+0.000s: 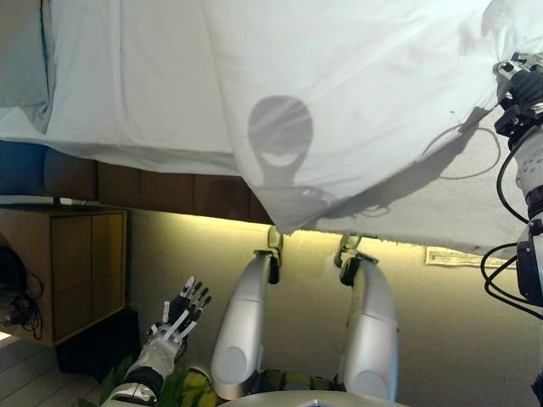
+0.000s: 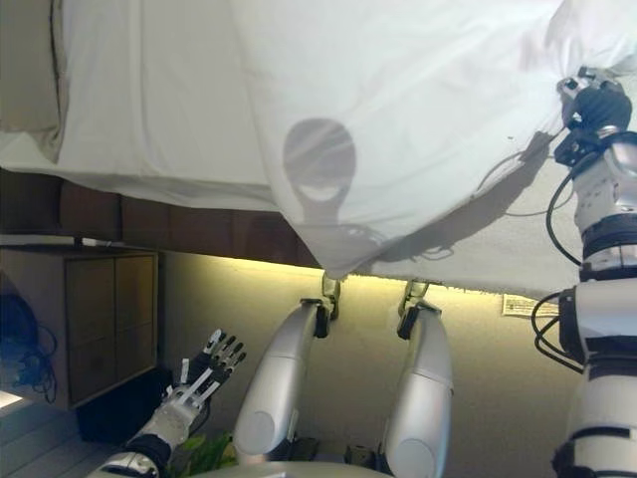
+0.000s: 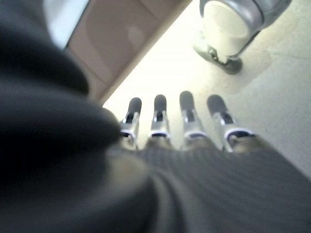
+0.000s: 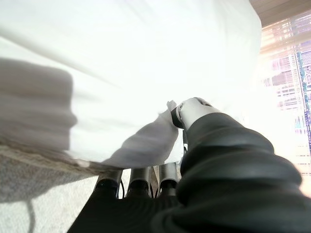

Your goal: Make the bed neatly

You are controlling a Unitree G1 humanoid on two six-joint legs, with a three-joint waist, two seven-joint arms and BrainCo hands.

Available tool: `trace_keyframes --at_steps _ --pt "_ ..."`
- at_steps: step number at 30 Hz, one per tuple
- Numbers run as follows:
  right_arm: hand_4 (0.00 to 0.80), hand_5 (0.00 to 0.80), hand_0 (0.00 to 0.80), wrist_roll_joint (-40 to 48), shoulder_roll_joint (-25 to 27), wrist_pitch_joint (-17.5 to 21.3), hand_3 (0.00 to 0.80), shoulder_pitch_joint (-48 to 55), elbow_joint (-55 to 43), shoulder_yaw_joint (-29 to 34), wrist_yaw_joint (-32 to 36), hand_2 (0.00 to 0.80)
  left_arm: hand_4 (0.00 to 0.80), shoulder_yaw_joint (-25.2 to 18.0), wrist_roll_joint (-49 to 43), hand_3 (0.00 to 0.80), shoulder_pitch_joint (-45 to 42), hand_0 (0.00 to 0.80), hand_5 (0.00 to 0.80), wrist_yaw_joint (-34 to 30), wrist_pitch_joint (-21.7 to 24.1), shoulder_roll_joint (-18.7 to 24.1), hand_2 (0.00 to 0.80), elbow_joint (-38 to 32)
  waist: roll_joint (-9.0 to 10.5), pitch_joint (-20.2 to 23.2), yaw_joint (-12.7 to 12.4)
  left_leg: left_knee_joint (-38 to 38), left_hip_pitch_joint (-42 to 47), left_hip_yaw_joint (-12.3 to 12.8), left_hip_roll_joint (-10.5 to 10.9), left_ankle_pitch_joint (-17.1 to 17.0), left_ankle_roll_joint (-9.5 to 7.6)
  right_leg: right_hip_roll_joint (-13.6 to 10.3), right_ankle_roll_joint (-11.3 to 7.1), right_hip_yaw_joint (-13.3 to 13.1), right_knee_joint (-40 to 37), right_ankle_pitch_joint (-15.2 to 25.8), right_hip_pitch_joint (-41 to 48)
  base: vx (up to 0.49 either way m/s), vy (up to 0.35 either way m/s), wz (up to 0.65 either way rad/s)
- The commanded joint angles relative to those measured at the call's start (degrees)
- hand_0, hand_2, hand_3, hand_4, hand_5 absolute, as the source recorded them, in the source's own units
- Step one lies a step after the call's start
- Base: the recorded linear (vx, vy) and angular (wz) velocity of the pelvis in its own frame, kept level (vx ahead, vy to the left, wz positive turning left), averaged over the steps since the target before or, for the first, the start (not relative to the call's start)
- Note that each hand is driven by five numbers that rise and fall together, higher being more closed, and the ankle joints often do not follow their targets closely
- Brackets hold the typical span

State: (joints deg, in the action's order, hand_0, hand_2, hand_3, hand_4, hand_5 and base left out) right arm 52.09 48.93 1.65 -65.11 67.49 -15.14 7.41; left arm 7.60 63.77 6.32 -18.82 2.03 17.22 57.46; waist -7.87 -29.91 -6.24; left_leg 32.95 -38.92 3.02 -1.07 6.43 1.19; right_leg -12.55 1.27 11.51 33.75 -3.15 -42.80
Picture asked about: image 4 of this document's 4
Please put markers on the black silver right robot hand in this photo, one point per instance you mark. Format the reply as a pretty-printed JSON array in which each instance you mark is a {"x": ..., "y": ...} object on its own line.
[{"x": 230, "y": 182}]

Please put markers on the white pillow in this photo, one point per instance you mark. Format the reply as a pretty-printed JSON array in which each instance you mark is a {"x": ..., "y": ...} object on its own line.
[{"x": 145, "y": 48}]

